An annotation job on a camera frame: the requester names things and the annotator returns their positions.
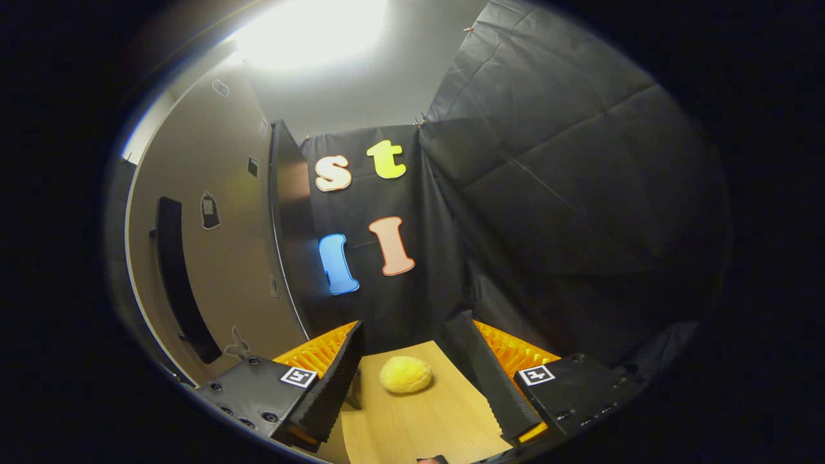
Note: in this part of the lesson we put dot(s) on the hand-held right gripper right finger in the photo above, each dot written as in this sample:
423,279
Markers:
493,380

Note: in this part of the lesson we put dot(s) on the large ceiling light panel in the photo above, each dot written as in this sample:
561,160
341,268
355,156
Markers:
309,29

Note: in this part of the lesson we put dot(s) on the yellow textured bun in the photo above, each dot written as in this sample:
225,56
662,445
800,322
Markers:
405,375

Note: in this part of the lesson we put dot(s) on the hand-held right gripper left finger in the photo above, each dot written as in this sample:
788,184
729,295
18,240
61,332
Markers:
335,380

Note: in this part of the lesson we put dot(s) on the black backdrop cloth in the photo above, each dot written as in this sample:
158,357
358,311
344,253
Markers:
567,193

